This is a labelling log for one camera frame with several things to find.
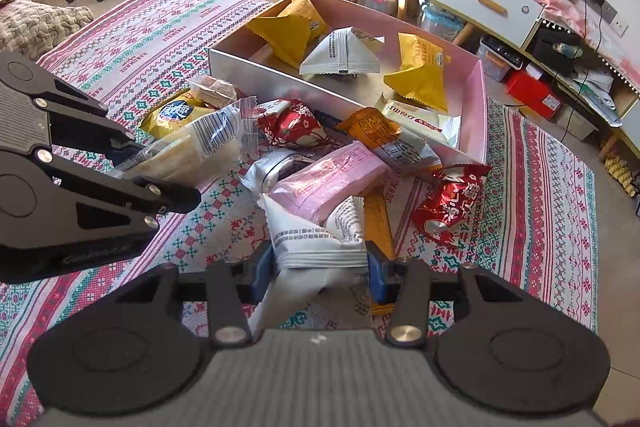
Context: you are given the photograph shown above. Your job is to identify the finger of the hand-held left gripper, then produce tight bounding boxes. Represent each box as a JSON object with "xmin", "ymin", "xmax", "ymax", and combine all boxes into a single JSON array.
[
  {"xmin": 34, "ymin": 150, "xmax": 202, "ymax": 234},
  {"xmin": 30, "ymin": 93, "xmax": 149, "ymax": 164}
]

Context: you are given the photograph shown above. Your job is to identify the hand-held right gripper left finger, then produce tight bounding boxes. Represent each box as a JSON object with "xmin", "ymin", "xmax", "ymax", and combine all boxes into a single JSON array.
[{"xmin": 115, "ymin": 241, "xmax": 276, "ymax": 349}]

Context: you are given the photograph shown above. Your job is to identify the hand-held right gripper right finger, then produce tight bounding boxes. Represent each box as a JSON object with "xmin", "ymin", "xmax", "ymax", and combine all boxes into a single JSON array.
[{"xmin": 367, "ymin": 241, "xmax": 527, "ymax": 350}]

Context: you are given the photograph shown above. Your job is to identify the white triangular snack packet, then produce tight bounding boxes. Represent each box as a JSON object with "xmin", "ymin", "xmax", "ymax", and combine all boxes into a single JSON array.
[
  {"xmin": 247, "ymin": 194, "xmax": 373, "ymax": 338},
  {"xmin": 299, "ymin": 27, "xmax": 386, "ymax": 78}
]

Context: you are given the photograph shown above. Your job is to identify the clear bread bag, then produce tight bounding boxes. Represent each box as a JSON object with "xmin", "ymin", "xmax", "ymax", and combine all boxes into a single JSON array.
[{"xmin": 107, "ymin": 97, "xmax": 258, "ymax": 188}]

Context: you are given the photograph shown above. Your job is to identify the yellow packet with blue label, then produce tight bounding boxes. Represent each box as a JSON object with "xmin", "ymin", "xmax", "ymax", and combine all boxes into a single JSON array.
[{"xmin": 140, "ymin": 92, "xmax": 216, "ymax": 140}]

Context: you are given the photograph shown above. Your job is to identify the silver snack packet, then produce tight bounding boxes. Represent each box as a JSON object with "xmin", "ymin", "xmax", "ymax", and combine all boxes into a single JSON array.
[{"xmin": 239, "ymin": 152, "xmax": 301, "ymax": 208}]

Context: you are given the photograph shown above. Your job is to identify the pink snack packet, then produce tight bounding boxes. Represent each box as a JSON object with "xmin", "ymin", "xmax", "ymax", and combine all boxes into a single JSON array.
[{"xmin": 272, "ymin": 142, "xmax": 393, "ymax": 220}]

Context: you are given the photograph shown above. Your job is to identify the clear cracker packet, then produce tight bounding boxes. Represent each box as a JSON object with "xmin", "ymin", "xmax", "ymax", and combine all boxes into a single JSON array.
[{"xmin": 189, "ymin": 74, "xmax": 238, "ymax": 108}]

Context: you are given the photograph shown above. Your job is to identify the orange snack packet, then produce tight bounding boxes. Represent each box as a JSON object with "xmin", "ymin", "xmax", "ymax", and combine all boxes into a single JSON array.
[{"xmin": 337, "ymin": 107, "xmax": 443, "ymax": 172}]

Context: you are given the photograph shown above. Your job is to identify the red floral snack packet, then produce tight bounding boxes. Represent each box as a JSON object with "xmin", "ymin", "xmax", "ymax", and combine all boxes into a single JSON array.
[{"xmin": 256, "ymin": 99, "xmax": 331, "ymax": 148}]

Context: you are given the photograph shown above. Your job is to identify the white packet with orange label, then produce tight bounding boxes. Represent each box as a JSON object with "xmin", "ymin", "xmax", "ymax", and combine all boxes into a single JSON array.
[{"xmin": 374, "ymin": 93, "xmax": 462, "ymax": 148}]

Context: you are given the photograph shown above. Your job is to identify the pink cardboard box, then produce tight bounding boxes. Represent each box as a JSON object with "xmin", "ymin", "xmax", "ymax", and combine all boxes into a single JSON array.
[{"xmin": 207, "ymin": 0, "xmax": 488, "ymax": 165}]

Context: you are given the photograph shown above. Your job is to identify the yellow snack packet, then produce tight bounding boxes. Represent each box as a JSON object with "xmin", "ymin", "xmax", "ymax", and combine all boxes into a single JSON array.
[
  {"xmin": 246, "ymin": 0, "xmax": 328, "ymax": 68},
  {"xmin": 384, "ymin": 32, "xmax": 451, "ymax": 114}
]

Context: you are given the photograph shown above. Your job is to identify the patterned woven mat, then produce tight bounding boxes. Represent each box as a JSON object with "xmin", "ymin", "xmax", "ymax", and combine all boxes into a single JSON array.
[{"xmin": 0, "ymin": 0, "xmax": 601, "ymax": 427}]

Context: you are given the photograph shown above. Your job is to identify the beige knitted blanket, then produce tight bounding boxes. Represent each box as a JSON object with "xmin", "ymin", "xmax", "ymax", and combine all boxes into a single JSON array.
[{"xmin": 0, "ymin": 0, "xmax": 95, "ymax": 60}]

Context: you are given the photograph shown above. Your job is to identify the red box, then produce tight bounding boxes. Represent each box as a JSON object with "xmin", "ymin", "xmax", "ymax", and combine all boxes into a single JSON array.
[{"xmin": 505, "ymin": 69, "xmax": 565, "ymax": 118}]

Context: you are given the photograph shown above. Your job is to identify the clear box with black device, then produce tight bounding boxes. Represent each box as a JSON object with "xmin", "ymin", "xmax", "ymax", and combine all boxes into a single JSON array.
[{"xmin": 476, "ymin": 36, "xmax": 524, "ymax": 82}]

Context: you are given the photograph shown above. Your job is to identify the blue-lidded clear storage box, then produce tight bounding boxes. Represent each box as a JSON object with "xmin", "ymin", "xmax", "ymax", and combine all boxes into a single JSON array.
[{"xmin": 417, "ymin": 0, "xmax": 467, "ymax": 42}]

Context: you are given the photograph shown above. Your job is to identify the yellow corrugated tray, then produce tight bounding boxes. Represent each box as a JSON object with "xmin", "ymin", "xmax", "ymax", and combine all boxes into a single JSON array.
[{"xmin": 604, "ymin": 151, "xmax": 640, "ymax": 198}]

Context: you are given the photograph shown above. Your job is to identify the newspaper stack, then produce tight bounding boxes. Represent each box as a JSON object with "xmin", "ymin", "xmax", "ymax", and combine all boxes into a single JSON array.
[{"xmin": 572, "ymin": 67, "xmax": 626, "ymax": 128}]

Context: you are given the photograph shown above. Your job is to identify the low wooden shelf unit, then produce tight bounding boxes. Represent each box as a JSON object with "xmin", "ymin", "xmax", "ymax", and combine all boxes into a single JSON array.
[{"xmin": 525, "ymin": 7, "xmax": 640, "ymax": 168}]

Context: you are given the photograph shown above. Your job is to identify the wall sockets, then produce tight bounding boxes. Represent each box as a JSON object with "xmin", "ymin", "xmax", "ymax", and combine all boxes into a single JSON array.
[{"xmin": 577, "ymin": 0, "xmax": 630, "ymax": 38}]

